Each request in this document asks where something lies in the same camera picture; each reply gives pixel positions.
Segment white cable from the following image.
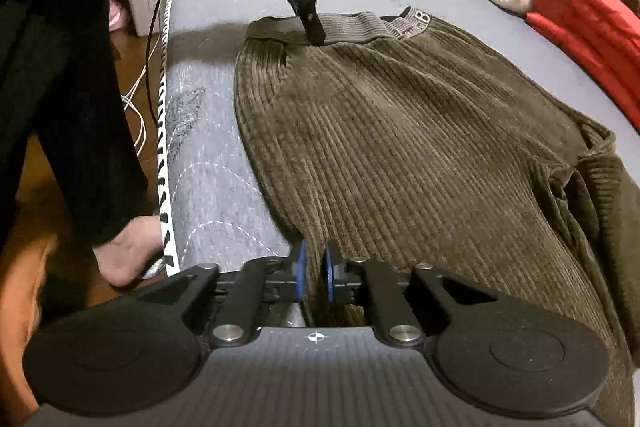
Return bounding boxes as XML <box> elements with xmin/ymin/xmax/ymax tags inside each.
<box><xmin>121</xmin><ymin>69</ymin><xmax>149</xmax><ymax>168</ymax></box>

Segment brown corduroy pants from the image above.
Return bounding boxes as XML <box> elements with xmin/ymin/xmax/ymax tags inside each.
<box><xmin>234</xmin><ymin>7</ymin><xmax>640</xmax><ymax>427</ymax></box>

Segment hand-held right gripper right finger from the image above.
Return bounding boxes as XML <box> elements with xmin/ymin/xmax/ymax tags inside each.
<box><xmin>320</xmin><ymin>241</ymin><xmax>501</xmax><ymax>349</ymax></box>

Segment red quilted garment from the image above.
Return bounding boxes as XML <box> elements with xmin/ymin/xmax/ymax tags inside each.
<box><xmin>525</xmin><ymin>0</ymin><xmax>640</xmax><ymax>130</ymax></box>

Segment person's dark trouser leg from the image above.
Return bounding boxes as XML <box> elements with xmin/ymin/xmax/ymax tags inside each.
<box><xmin>0</xmin><ymin>0</ymin><xmax>151</xmax><ymax>253</ymax></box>

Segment person's bare foot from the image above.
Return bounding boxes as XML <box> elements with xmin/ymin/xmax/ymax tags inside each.
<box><xmin>94</xmin><ymin>216</ymin><xmax>168</xmax><ymax>290</ymax></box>

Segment black cable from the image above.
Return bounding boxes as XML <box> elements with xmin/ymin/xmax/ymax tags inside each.
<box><xmin>145</xmin><ymin>0</ymin><xmax>216</xmax><ymax>130</ymax></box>

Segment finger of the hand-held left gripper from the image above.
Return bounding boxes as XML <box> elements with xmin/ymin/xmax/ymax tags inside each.
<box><xmin>292</xmin><ymin>0</ymin><xmax>329</xmax><ymax>46</ymax></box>

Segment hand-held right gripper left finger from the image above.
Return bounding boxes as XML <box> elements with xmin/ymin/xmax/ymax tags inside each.
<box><xmin>132</xmin><ymin>239</ymin><xmax>308</xmax><ymax>349</ymax></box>

